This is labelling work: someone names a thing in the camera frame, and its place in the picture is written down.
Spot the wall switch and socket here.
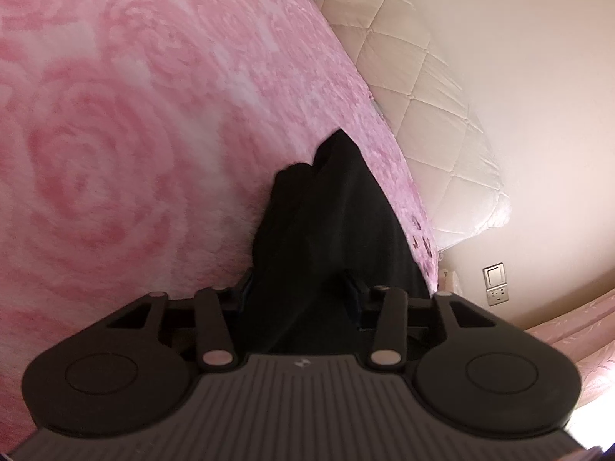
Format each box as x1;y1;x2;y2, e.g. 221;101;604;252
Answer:
483;262;509;306

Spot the black garment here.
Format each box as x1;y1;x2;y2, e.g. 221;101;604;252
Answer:
241;130;429;355

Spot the pink curtain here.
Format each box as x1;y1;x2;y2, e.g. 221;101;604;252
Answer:
527;289;615;408

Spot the pink floral blanket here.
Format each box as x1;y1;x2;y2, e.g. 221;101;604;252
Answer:
1;0;438;451

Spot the cream quilted mattress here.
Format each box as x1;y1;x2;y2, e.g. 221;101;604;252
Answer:
316;0;511;251

